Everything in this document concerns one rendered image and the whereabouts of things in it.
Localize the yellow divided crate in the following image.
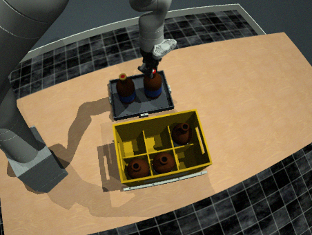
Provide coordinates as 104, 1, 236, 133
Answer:
113, 109, 212, 187

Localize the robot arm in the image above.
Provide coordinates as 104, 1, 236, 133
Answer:
0, 0, 177, 163

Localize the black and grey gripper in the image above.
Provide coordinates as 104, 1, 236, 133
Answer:
137, 47, 162, 78

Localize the brown bottle with blue band and red cap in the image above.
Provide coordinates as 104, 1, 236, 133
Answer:
143, 68, 162, 99

